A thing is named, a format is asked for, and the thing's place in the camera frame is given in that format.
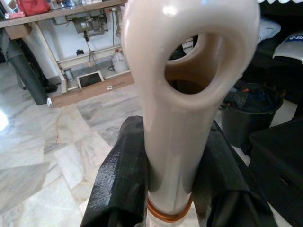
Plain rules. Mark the light blue pillow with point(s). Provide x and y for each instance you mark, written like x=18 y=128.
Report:
x=268 y=29

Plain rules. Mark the small metal can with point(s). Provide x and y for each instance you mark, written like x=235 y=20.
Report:
x=68 y=75

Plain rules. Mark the white bag with blue print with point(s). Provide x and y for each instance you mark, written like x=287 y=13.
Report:
x=291 y=49

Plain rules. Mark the white plastic jug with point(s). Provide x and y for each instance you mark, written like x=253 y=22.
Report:
x=119 y=63

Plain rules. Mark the black storage box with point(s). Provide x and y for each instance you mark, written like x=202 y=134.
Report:
x=279 y=170

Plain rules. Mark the small black bench object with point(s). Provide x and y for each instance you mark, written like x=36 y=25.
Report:
x=80 y=52

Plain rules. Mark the red bag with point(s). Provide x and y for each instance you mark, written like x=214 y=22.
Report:
x=33 y=7

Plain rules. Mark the dark green rolled mat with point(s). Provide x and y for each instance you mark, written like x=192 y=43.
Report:
x=26 y=73

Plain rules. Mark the grey sewing machine motor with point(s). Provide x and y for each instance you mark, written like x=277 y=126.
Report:
x=87 y=23

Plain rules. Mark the small white floor object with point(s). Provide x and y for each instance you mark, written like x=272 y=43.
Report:
x=49 y=102

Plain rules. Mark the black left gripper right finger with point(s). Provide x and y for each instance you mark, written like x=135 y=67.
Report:
x=220 y=170

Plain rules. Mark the wooden sewing workbench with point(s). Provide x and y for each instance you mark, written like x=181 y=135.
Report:
x=47 y=13

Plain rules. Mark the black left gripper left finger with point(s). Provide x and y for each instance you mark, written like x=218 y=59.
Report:
x=123 y=170

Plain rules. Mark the black bucket with clothes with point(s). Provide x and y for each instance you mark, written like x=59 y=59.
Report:
x=251 y=123

